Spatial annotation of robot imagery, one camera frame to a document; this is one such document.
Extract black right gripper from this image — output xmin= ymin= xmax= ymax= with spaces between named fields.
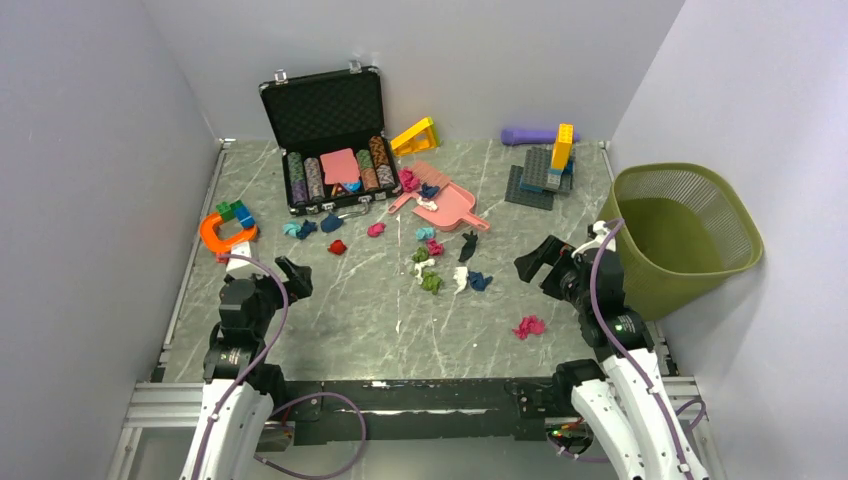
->
xmin=515 ymin=234 xmax=593 ymax=312

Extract pink plastic dustpan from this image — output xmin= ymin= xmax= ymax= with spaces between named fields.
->
xmin=412 ymin=182 xmax=490 ymax=232

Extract pink hand brush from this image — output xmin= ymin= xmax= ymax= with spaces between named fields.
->
xmin=387 ymin=161 xmax=451 ymax=214

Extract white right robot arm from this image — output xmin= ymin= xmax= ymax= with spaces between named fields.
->
xmin=514 ymin=234 xmax=710 ymax=479

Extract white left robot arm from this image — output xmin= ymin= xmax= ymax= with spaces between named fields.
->
xmin=180 ymin=256 xmax=313 ymax=479

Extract red paper scrap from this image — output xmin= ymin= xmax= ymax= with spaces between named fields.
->
xmin=327 ymin=240 xmax=348 ymax=256

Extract grey building block baseplate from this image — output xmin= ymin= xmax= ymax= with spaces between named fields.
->
xmin=504 ymin=147 xmax=576 ymax=211

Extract pink paper scrap front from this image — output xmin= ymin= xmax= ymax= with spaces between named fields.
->
xmin=512 ymin=315 xmax=547 ymax=340

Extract dark blue paper scrap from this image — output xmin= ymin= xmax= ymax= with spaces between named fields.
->
xmin=467 ymin=271 xmax=493 ymax=292

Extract black paper scrap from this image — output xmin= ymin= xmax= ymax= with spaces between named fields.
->
xmin=458 ymin=231 xmax=479 ymax=263

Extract white paper scrap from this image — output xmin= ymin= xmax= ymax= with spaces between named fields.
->
xmin=453 ymin=266 xmax=469 ymax=295

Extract yellow tall building block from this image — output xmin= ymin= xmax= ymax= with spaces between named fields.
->
xmin=549 ymin=123 xmax=574 ymax=174

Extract green and blue blocks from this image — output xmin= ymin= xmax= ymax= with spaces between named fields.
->
xmin=215 ymin=200 xmax=256 ymax=229

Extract magenta paper scrap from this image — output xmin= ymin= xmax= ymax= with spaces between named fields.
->
xmin=425 ymin=238 xmax=445 ymax=257

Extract pink card in case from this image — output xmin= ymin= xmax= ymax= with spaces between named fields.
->
xmin=319 ymin=148 xmax=360 ymax=185

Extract purple cylinder toy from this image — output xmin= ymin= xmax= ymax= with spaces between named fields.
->
xmin=500 ymin=127 xmax=558 ymax=146

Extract green paper scrap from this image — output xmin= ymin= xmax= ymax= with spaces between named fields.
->
xmin=420 ymin=271 xmax=443 ymax=295

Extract light blue paper scrap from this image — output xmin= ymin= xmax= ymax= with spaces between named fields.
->
xmin=415 ymin=227 xmax=435 ymax=242

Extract olive green mesh wastebasket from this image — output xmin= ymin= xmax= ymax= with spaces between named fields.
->
xmin=598 ymin=163 xmax=764 ymax=321

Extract black poker chip case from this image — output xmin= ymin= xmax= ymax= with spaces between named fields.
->
xmin=258 ymin=61 xmax=401 ymax=216

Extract yellow triangular toy block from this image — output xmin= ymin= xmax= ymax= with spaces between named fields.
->
xmin=390 ymin=117 xmax=441 ymax=156

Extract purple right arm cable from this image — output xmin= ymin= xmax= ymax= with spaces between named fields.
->
xmin=546 ymin=218 xmax=710 ymax=480

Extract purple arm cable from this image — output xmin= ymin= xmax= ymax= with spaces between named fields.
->
xmin=188 ymin=253 xmax=368 ymax=480
xmin=546 ymin=218 xmax=710 ymax=480

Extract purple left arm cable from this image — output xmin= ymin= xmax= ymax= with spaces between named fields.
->
xmin=188 ymin=253 xmax=368 ymax=480

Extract orange plastic ring toy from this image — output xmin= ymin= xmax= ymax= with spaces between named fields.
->
xmin=198 ymin=211 xmax=260 ymax=257

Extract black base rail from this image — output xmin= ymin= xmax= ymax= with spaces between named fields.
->
xmin=259 ymin=377 xmax=578 ymax=451

